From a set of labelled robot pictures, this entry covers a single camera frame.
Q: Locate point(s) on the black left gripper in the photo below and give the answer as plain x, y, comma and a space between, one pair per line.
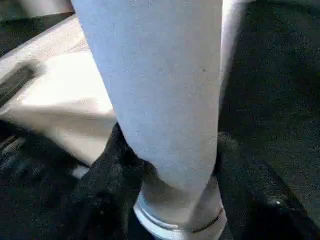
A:
13, 81

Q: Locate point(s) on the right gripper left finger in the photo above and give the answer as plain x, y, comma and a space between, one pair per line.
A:
105, 200

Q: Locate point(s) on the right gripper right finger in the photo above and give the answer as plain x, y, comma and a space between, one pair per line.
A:
255, 200

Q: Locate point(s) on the white plastic table leg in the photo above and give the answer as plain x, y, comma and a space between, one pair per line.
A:
162, 100

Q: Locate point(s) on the black work mat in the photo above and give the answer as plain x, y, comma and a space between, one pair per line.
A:
275, 87

